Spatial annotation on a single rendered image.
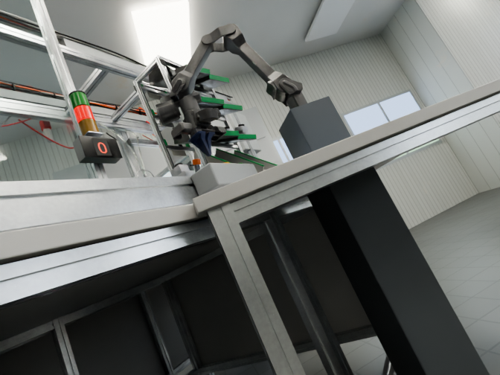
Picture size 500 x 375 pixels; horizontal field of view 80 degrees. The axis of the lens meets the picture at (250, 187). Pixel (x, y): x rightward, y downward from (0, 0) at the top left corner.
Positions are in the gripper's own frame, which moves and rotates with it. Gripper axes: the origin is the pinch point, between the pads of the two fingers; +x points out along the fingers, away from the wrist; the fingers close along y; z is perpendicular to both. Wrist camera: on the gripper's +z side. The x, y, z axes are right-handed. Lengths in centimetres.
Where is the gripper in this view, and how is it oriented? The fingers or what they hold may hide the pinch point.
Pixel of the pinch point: (205, 146)
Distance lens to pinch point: 95.7
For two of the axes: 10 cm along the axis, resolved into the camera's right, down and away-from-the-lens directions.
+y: 6.2, -0.8, 7.8
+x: 3.9, 9.0, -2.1
